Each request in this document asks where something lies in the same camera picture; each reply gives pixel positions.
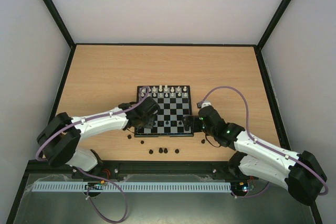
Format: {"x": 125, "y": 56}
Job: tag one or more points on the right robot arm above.
{"x": 300, "y": 174}

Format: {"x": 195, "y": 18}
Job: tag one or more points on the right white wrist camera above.
{"x": 203, "y": 104}

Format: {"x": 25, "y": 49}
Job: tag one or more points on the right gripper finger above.
{"x": 187, "y": 119}
{"x": 187, "y": 128}

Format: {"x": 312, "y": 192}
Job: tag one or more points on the black silver chess board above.
{"x": 171, "y": 109}

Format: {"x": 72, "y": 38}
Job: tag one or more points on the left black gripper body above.
{"x": 147, "y": 124}

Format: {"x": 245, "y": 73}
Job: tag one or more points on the grey slotted cable duct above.
{"x": 134, "y": 187}

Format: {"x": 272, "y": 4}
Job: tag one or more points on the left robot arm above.
{"x": 59, "y": 141}

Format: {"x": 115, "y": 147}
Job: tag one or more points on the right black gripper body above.
{"x": 193, "y": 124}

